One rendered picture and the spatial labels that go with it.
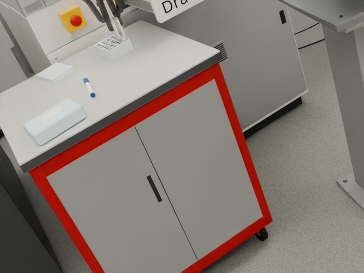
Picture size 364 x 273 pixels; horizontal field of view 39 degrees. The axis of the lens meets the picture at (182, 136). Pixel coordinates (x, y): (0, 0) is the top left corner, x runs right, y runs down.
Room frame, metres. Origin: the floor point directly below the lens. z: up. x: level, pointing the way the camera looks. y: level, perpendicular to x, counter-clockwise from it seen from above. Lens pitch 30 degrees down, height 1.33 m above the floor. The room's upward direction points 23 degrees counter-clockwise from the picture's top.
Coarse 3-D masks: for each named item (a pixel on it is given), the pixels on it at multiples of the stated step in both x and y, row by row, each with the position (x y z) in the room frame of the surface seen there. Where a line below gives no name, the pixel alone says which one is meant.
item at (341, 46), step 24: (360, 24) 1.20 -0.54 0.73; (336, 48) 1.36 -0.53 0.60; (360, 48) 1.24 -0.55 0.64; (336, 72) 1.40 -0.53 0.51; (360, 72) 1.24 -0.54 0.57; (360, 96) 1.27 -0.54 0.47; (360, 120) 1.30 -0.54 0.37; (360, 144) 1.33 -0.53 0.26; (360, 168) 1.37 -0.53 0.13; (360, 192) 1.37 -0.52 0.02
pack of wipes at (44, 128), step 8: (64, 104) 1.29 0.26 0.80; (72, 104) 1.27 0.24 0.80; (48, 112) 1.28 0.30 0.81; (56, 112) 1.26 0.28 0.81; (64, 112) 1.24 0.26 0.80; (72, 112) 1.23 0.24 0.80; (80, 112) 1.24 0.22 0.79; (32, 120) 1.27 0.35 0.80; (40, 120) 1.25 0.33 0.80; (48, 120) 1.23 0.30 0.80; (56, 120) 1.22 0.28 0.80; (64, 120) 1.22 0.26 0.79; (72, 120) 1.23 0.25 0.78; (80, 120) 1.24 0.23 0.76; (24, 128) 1.26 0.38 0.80; (32, 128) 1.22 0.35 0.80; (40, 128) 1.20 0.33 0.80; (48, 128) 1.20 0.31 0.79; (56, 128) 1.21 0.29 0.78; (64, 128) 1.22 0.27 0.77; (32, 136) 1.20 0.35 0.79; (40, 136) 1.19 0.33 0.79; (48, 136) 1.20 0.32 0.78; (40, 144) 1.19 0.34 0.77
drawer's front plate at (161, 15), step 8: (152, 0) 1.56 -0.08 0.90; (160, 0) 1.57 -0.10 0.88; (168, 0) 1.58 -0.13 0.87; (176, 0) 1.58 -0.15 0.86; (184, 0) 1.59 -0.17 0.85; (192, 0) 1.60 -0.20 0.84; (200, 0) 1.61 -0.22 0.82; (152, 8) 1.58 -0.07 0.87; (160, 8) 1.57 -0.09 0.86; (168, 8) 1.58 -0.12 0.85; (176, 8) 1.58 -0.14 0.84; (184, 8) 1.59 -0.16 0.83; (160, 16) 1.57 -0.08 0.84; (168, 16) 1.57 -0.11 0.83
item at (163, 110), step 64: (128, 64) 1.49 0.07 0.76; (192, 64) 1.30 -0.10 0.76; (128, 128) 1.24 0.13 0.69; (192, 128) 1.29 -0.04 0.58; (64, 192) 1.18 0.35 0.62; (128, 192) 1.22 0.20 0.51; (192, 192) 1.27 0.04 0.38; (256, 192) 1.32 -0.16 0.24; (128, 256) 1.19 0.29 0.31; (192, 256) 1.24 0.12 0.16
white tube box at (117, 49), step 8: (104, 40) 1.70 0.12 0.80; (112, 40) 1.67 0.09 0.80; (128, 40) 1.61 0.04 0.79; (96, 48) 1.67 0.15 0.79; (104, 48) 1.62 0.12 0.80; (112, 48) 1.58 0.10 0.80; (120, 48) 1.59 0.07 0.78; (128, 48) 1.60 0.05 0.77; (104, 56) 1.63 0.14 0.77; (112, 56) 1.58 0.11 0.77; (120, 56) 1.59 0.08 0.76
